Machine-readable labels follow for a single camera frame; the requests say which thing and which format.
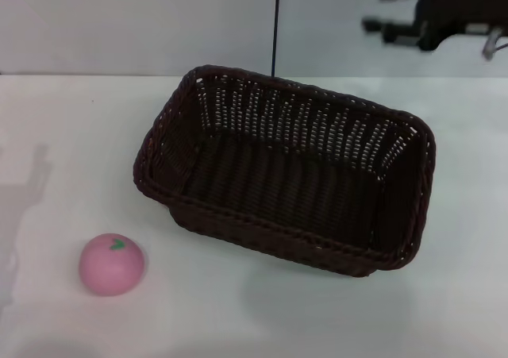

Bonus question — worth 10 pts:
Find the dark brown woven basket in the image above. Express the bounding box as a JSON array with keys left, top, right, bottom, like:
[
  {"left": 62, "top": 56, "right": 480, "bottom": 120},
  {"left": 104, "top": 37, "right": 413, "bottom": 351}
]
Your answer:
[{"left": 132, "top": 64, "right": 437, "bottom": 280}]

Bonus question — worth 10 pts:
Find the grey right gripper cable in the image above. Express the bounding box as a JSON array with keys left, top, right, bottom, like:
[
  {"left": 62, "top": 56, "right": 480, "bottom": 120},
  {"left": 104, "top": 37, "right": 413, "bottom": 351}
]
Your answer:
[{"left": 481, "top": 27, "right": 508, "bottom": 60}]

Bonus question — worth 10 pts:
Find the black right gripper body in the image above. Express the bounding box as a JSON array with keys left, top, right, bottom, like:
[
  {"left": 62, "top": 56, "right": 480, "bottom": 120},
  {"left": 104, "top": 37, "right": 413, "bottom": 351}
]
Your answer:
[{"left": 414, "top": 0, "right": 508, "bottom": 52}]

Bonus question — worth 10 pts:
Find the thin black vertical cable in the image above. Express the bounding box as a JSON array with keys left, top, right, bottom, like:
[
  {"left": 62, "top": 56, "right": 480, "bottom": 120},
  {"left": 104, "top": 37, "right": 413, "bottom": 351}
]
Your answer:
[{"left": 270, "top": 0, "right": 283, "bottom": 78}]

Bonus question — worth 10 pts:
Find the pink toy peach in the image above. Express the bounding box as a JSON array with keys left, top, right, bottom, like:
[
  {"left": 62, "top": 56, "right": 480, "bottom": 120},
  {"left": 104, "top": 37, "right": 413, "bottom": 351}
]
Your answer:
[{"left": 77, "top": 233, "right": 146, "bottom": 297}]

